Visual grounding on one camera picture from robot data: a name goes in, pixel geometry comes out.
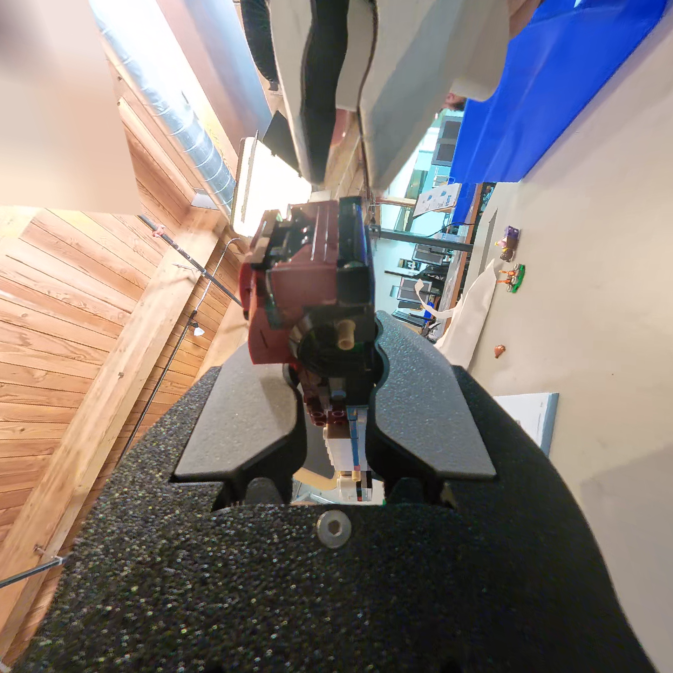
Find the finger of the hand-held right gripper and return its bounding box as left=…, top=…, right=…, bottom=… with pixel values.
left=265, top=0, right=351, bottom=186
left=358, top=0, right=512, bottom=191

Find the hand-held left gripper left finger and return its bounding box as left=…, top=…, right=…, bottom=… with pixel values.
left=172, top=342, right=308, bottom=509

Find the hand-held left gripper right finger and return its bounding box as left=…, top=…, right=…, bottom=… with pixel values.
left=365, top=311, right=498, bottom=507

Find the dark red toy brick model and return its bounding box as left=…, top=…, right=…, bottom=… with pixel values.
left=239, top=197, right=380, bottom=503

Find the black flat panel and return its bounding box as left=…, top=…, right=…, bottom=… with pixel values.
left=261, top=109, right=301, bottom=175

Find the thin bent metal lamp pole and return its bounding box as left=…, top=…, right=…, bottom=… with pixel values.
left=120, top=238, right=249, bottom=464

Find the white instruction booklet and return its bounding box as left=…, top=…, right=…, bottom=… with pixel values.
left=493, top=392, right=560, bottom=458

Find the white paper bag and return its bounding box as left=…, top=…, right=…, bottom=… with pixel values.
left=435, top=259, right=498, bottom=370

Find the blue plastic sheet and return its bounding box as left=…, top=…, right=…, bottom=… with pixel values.
left=451, top=0, right=669, bottom=225

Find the white printed sign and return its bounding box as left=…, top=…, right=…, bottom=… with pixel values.
left=412, top=183, right=462, bottom=218

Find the black metal rod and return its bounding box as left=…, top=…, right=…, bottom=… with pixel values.
left=139, top=215, right=247, bottom=308

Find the purple toy brick figure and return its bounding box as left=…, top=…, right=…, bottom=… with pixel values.
left=495, top=226, right=523, bottom=263

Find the grey metal rod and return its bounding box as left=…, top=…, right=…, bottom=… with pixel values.
left=0, top=546, right=68, bottom=590

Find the silver ventilation duct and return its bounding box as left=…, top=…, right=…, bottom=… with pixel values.
left=90, top=0, right=238, bottom=212

